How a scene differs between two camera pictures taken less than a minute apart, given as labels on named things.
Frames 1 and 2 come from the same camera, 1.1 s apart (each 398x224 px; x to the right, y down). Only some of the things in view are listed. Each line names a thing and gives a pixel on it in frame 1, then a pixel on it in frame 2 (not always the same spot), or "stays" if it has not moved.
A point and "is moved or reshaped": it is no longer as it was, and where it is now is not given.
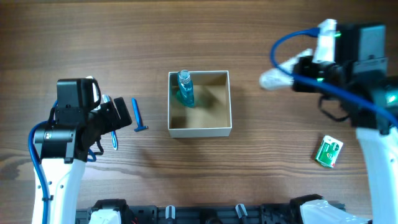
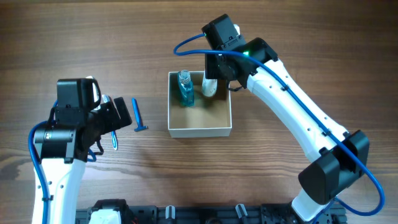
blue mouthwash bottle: x=185 y=95 stays
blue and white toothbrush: x=107 y=99 stays
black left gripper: x=109 y=113 stays
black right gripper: x=302 y=72 -> x=216 y=71
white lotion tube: x=275 y=79 is moved or reshaped
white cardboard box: x=211 y=114 stays
